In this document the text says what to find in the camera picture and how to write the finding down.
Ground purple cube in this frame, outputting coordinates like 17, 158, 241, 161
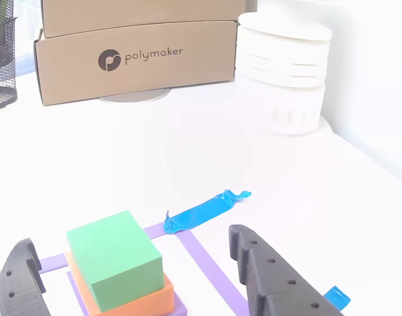
66, 270, 188, 316

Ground polymaker printed cardboard box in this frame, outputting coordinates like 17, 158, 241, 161
32, 20, 238, 107

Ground grey round disc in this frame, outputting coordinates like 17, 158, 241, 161
97, 88, 172, 104

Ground blue tape strip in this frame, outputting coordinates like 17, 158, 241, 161
323, 285, 351, 312
163, 189, 253, 235

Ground white slotted printed cylinder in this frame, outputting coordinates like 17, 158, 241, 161
234, 12, 333, 136

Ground purple square frame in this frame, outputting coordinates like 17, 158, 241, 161
38, 222, 249, 316

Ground green cube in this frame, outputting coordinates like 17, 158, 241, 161
65, 210, 165, 313

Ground orange cube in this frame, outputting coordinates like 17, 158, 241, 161
64, 251, 176, 316

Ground black mesh bin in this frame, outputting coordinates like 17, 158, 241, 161
0, 0, 19, 113

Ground plain cardboard box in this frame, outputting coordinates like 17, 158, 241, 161
39, 0, 247, 39

